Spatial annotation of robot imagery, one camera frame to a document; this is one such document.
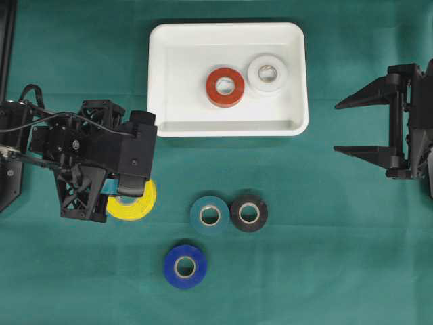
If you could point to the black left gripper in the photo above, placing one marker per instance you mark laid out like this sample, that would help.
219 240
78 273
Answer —
79 147

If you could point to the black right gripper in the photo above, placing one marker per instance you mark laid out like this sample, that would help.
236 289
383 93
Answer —
415 85

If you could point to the yellow tape roll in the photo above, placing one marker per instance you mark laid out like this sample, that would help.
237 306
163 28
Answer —
133 208

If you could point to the red tape roll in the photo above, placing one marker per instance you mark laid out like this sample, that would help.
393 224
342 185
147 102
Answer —
225 87

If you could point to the white tape roll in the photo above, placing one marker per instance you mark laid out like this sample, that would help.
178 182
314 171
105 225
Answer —
267 74

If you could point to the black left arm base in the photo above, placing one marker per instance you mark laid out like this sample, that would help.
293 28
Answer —
6 44

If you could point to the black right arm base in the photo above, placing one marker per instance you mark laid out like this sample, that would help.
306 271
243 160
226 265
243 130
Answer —
425 186

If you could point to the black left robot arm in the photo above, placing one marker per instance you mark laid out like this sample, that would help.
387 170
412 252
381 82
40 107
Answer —
16 139

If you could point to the green tape roll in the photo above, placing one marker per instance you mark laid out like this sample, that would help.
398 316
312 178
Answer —
209 215

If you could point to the blue tape roll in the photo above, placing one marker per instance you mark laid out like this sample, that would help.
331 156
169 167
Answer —
171 262

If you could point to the black tape roll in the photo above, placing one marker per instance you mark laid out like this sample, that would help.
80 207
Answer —
249 200

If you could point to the white plastic tray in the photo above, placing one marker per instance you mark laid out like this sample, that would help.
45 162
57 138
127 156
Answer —
181 56

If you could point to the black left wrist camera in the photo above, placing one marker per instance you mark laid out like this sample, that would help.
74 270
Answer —
135 153

